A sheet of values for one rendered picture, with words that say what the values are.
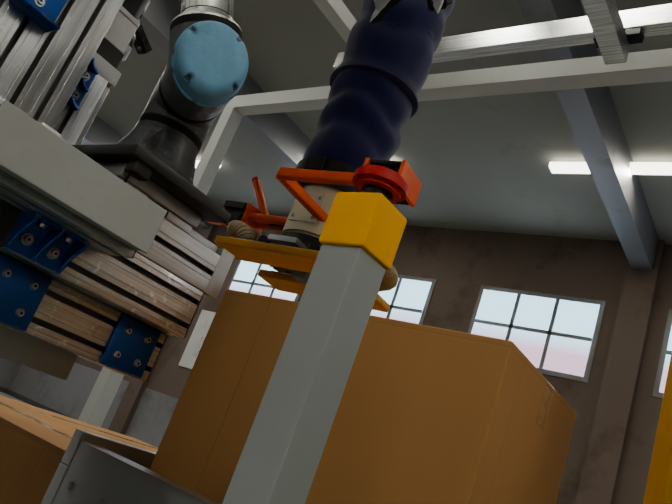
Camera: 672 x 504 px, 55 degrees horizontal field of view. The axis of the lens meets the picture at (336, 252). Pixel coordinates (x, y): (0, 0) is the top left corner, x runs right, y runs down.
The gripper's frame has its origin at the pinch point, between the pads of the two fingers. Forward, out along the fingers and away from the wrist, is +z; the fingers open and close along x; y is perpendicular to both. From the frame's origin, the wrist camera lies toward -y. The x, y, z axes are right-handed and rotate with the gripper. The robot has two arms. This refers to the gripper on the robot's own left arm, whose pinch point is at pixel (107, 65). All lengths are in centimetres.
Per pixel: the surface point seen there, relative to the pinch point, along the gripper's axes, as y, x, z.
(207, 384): -7, 80, 76
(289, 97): -215, -171, -162
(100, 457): 5, 77, 93
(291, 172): -5, 82, 32
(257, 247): -16, 70, 44
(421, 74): -33, 83, -16
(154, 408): -589, -604, 86
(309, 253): -17, 83, 44
